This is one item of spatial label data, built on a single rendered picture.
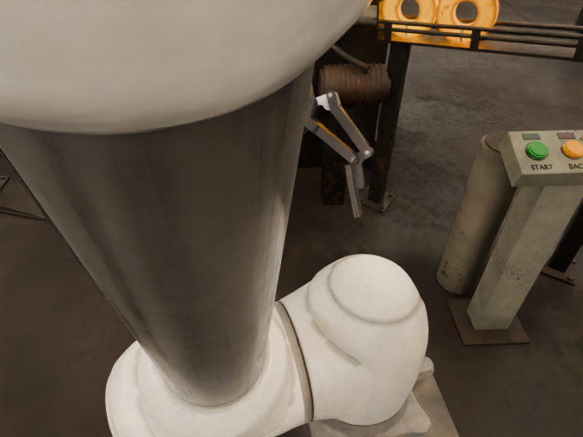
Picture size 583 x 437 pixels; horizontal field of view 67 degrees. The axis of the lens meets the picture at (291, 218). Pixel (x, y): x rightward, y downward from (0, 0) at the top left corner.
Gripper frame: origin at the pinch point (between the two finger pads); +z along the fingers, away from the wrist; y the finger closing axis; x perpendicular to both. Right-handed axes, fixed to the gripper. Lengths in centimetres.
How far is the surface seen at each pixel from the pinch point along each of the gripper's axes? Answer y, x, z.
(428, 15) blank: 22, 78, -40
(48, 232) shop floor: -116, 65, 0
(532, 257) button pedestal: 37, 58, 26
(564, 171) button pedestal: 42, 43, 4
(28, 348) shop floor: -97, 31, 29
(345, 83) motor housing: -4, 83, -29
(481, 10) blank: 35, 73, -37
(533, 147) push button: 37, 43, -1
